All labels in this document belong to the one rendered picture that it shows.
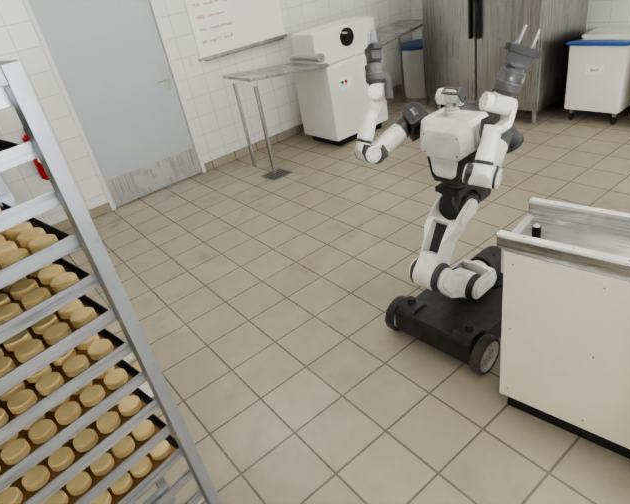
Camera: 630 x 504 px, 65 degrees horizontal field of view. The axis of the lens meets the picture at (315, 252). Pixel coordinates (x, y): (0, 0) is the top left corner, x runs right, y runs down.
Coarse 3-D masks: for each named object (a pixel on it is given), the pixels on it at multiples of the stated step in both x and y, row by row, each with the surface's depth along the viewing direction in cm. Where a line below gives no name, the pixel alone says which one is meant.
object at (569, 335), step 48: (576, 240) 179; (624, 240) 174; (528, 288) 182; (576, 288) 169; (624, 288) 158; (528, 336) 193; (576, 336) 178; (624, 336) 166; (528, 384) 206; (576, 384) 189; (624, 384) 175; (576, 432) 205; (624, 432) 185
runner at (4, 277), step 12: (60, 240) 90; (72, 240) 92; (36, 252) 88; (48, 252) 89; (60, 252) 91; (12, 264) 85; (24, 264) 87; (36, 264) 88; (0, 276) 84; (12, 276) 86; (24, 276) 87; (0, 288) 85
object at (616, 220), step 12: (540, 204) 195; (552, 204) 192; (564, 204) 190; (552, 216) 194; (564, 216) 191; (576, 216) 188; (588, 216) 185; (600, 216) 182; (612, 216) 179; (624, 216) 176; (612, 228) 181; (624, 228) 178
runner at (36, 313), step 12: (72, 288) 94; (84, 288) 96; (48, 300) 91; (60, 300) 93; (72, 300) 95; (24, 312) 88; (36, 312) 90; (48, 312) 92; (12, 324) 87; (24, 324) 89; (0, 336) 86; (12, 336) 88
